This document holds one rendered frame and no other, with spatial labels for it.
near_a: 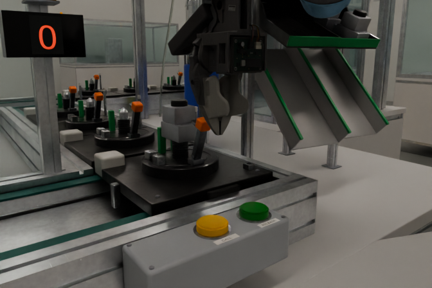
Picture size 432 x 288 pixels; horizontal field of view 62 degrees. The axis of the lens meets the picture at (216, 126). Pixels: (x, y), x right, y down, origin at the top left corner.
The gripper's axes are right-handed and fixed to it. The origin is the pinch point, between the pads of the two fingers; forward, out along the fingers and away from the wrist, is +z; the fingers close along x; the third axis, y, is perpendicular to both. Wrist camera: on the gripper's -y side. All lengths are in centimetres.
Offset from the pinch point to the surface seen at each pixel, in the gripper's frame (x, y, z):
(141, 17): 45, -118, -28
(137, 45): 42, -118, -15
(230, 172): 5.5, -3.1, 9.6
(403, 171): 65, -1, 21
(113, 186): -13.0, -10.4, 10.1
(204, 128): -0.4, -2.6, 0.7
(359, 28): 41.9, -2.9, -16.5
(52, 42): -18.1, -20.2, -12.8
